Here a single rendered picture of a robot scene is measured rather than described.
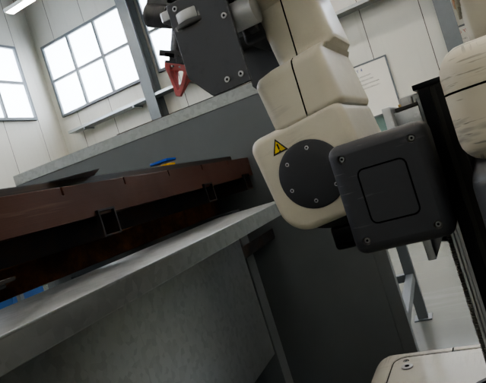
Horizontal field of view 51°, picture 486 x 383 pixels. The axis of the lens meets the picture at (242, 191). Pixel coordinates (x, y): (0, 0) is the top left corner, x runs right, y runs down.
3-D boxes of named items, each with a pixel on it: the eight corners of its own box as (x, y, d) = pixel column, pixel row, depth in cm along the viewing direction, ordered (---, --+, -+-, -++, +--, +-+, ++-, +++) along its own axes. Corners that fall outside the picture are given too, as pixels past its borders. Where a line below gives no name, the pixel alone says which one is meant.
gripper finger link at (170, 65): (160, 94, 120) (163, 53, 118) (177, 95, 126) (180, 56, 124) (185, 97, 117) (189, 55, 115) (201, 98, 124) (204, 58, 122)
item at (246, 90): (16, 185, 202) (13, 176, 202) (106, 173, 258) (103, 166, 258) (328, 65, 154) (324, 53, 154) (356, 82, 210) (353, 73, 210)
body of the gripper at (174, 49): (157, 58, 116) (160, 23, 114) (181, 61, 125) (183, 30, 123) (182, 60, 113) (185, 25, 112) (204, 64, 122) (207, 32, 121)
